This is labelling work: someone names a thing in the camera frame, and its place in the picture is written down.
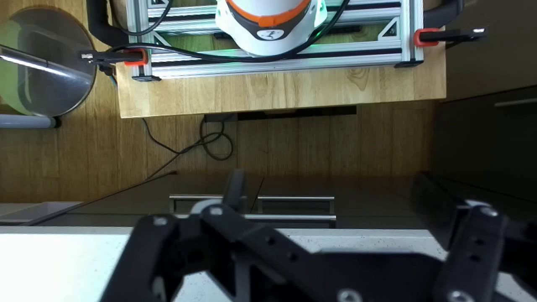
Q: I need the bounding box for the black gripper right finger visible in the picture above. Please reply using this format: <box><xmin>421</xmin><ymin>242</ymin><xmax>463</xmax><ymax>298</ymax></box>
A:
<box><xmin>413</xmin><ymin>172</ymin><xmax>508</xmax><ymax>302</ymax></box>

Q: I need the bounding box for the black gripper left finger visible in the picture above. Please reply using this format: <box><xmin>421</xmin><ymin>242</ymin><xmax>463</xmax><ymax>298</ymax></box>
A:
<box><xmin>99</xmin><ymin>169</ymin><xmax>349</xmax><ymax>302</ymax></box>

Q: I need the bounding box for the dark base cabinet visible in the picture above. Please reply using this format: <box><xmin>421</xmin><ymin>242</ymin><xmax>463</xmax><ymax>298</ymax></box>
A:
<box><xmin>0</xmin><ymin>172</ymin><xmax>537</xmax><ymax>231</ymax></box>

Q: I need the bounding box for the orange black bar clamp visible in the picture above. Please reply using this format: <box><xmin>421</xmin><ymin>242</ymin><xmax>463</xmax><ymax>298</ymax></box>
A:
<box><xmin>80</xmin><ymin>0</ymin><xmax>164</xmax><ymax>83</ymax></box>
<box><xmin>413</xmin><ymin>0</ymin><xmax>487</xmax><ymax>51</ymax></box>

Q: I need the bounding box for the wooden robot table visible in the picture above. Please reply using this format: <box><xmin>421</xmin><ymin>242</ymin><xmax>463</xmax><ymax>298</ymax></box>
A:
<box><xmin>114</xmin><ymin>0</ymin><xmax>450</xmax><ymax>120</ymax></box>

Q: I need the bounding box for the round metal bowl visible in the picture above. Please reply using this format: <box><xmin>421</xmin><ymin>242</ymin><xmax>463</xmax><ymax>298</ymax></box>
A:
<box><xmin>0</xmin><ymin>6</ymin><xmax>97</xmax><ymax>130</ymax></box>

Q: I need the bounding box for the thin black floor cable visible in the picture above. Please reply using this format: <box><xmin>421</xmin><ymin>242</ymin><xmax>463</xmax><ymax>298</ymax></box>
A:
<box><xmin>139</xmin><ymin>113</ymin><xmax>236</xmax><ymax>180</ymax></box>

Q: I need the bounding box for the steel drawer handle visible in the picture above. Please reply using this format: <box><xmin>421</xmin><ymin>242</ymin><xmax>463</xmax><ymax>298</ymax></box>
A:
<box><xmin>173</xmin><ymin>212</ymin><xmax>337</xmax><ymax>224</ymax></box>
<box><xmin>168</xmin><ymin>192</ymin><xmax>337</xmax><ymax>202</ymax></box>

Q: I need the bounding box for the black base cable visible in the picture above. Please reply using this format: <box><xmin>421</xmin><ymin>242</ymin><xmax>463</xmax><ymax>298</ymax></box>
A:
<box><xmin>127</xmin><ymin>0</ymin><xmax>351</xmax><ymax>63</ymax></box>

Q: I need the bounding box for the aluminium profile frame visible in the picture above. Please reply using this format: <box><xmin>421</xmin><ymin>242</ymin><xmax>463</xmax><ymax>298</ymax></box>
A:
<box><xmin>124</xmin><ymin>0</ymin><xmax>426</xmax><ymax>80</ymax></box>

